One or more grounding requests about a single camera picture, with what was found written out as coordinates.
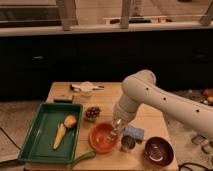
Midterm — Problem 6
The green toy pepper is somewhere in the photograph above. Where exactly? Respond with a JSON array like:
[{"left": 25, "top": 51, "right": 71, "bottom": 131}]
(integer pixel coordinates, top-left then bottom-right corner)
[{"left": 70, "top": 151, "right": 96, "bottom": 170}]

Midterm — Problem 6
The toy yellow corn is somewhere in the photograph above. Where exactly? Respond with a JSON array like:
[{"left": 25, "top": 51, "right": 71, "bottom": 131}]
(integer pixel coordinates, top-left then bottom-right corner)
[{"left": 53, "top": 123, "right": 66, "bottom": 150}]

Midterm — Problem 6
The small metal cup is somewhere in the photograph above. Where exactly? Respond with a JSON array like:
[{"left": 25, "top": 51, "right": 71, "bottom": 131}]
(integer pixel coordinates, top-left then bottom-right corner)
[{"left": 121, "top": 135, "right": 136, "bottom": 152}]

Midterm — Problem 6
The black floor cable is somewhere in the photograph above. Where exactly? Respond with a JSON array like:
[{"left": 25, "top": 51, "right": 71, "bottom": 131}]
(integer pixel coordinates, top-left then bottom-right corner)
[{"left": 178, "top": 161, "right": 213, "bottom": 171}]

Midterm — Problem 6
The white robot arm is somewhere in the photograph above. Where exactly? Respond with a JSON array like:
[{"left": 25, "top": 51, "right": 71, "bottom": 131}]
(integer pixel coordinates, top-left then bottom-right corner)
[{"left": 113, "top": 70, "right": 213, "bottom": 141}]

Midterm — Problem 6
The dark purple bowl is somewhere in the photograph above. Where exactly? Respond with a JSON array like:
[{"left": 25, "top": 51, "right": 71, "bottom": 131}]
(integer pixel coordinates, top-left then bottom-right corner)
[{"left": 144, "top": 137, "right": 174, "bottom": 167}]

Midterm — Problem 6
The red bowl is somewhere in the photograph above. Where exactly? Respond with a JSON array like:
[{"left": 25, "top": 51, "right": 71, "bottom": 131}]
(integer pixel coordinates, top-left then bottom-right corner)
[{"left": 88, "top": 122, "right": 119, "bottom": 154}]

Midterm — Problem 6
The toy peach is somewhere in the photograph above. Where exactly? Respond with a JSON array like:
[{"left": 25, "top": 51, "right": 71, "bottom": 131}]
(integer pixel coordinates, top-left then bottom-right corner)
[{"left": 64, "top": 115, "right": 77, "bottom": 128}]

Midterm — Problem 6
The bunch of toy grapes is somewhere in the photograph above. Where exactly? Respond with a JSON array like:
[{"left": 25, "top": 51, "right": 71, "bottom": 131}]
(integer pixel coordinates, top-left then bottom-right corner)
[{"left": 85, "top": 106, "right": 101, "bottom": 122}]

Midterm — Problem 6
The green plastic tray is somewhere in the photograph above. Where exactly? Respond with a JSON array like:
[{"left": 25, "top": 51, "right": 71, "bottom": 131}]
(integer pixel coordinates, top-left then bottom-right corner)
[{"left": 18, "top": 103, "right": 83, "bottom": 164}]

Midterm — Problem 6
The white citrus juicer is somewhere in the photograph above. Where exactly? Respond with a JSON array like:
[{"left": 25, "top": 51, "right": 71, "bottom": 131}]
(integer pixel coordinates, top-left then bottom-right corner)
[{"left": 70, "top": 81, "right": 104, "bottom": 92}]

